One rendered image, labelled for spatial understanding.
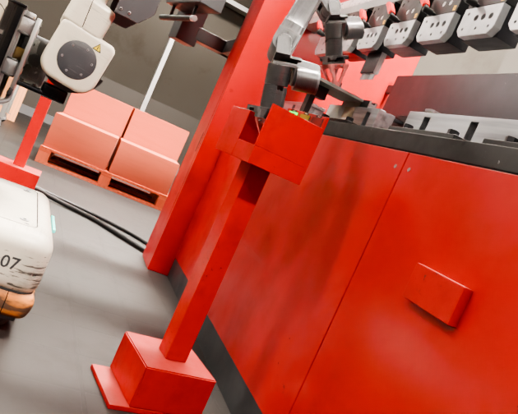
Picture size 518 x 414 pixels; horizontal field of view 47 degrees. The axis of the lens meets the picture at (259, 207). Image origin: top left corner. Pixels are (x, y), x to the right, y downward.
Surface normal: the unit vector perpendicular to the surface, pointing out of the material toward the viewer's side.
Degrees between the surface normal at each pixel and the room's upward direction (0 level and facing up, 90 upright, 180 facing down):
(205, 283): 90
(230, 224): 90
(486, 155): 90
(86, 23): 90
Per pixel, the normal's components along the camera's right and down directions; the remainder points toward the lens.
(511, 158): -0.87, -0.37
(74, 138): 0.19, 0.15
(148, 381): 0.44, 0.26
